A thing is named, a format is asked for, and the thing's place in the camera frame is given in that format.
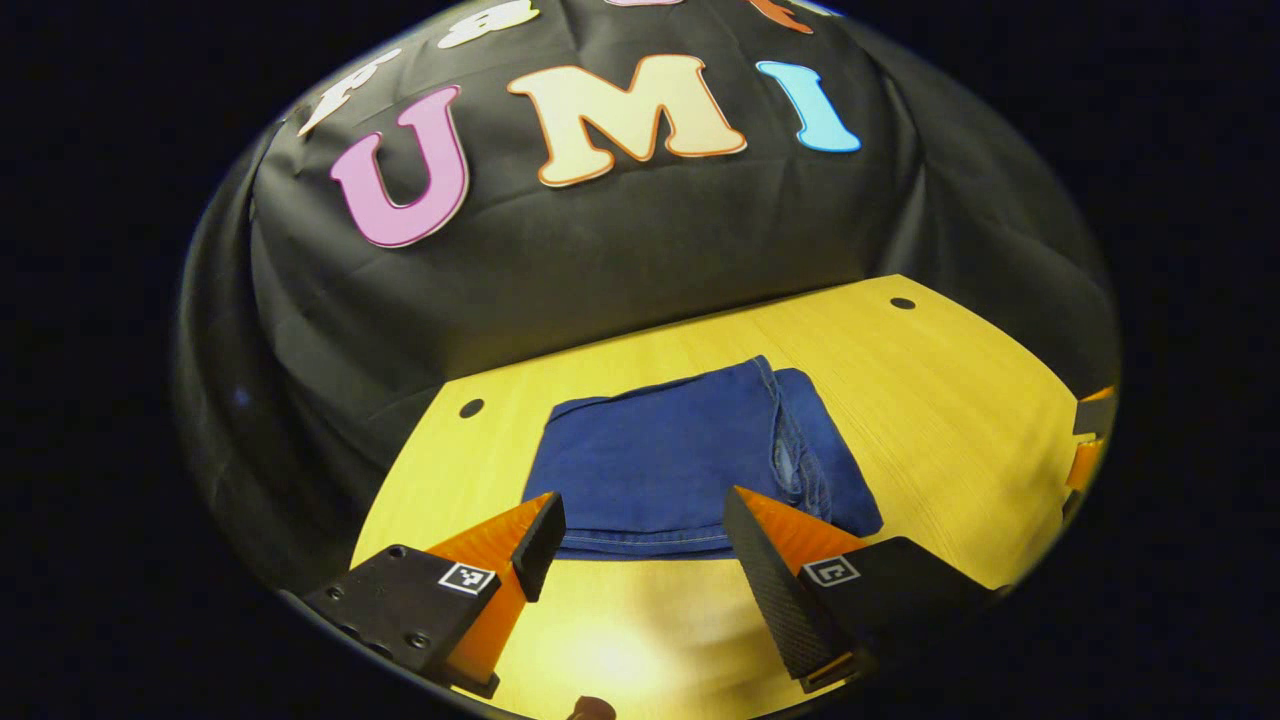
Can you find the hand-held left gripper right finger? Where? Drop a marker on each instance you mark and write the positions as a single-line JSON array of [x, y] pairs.
[[770, 590]]

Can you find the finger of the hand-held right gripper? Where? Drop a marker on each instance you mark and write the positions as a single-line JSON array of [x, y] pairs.
[[1083, 465]]

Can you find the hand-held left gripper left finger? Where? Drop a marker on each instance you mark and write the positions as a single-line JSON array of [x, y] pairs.
[[542, 545]]

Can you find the blue denim jeans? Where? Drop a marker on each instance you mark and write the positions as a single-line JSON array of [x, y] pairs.
[[660, 460]]

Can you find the black backdrop cloth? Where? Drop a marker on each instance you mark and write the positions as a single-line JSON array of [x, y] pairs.
[[600, 260]]

